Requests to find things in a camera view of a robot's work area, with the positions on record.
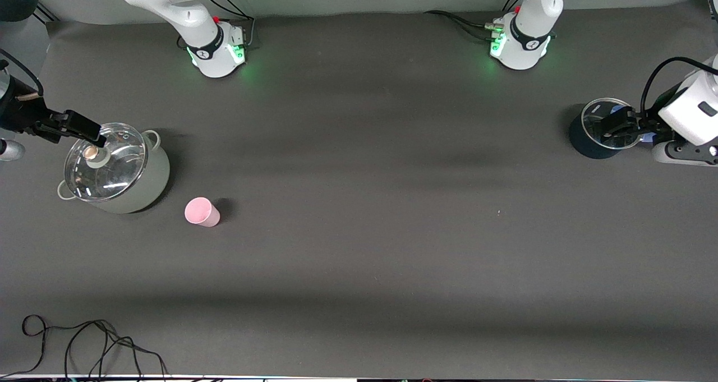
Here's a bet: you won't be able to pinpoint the pink plastic cup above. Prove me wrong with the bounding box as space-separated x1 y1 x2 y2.
185 197 221 228

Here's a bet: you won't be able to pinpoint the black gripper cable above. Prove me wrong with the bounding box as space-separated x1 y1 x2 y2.
0 48 44 99
641 57 718 114

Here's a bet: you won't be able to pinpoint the dark blue cooking pot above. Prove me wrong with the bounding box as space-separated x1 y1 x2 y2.
569 98 643 159

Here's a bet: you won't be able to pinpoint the glass lid with tan knob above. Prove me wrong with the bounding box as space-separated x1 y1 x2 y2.
64 123 148 202

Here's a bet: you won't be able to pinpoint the black arm base cables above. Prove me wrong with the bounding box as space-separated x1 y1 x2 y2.
178 0 257 50
424 9 505 42

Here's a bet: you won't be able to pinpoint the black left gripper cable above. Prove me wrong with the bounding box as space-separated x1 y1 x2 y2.
641 57 718 114

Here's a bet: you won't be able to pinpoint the dark grey table mat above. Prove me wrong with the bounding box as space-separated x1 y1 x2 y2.
0 1 718 378

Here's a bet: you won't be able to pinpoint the glass lid with blue knob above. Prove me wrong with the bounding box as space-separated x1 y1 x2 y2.
581 98 642 150

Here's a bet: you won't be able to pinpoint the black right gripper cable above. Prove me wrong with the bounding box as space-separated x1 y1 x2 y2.
0 48 44 99

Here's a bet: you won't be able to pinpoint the thin black loose cable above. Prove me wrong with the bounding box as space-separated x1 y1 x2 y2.
0 315 169 380

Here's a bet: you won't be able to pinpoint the black right arm base cables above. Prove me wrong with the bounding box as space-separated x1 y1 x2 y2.
178 0 257 50

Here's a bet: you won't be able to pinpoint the black left arm base cables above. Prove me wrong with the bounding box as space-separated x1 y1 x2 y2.
424 9 505 42

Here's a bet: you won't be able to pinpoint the sage green cooking pot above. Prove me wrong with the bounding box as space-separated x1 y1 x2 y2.
57 123 171 214

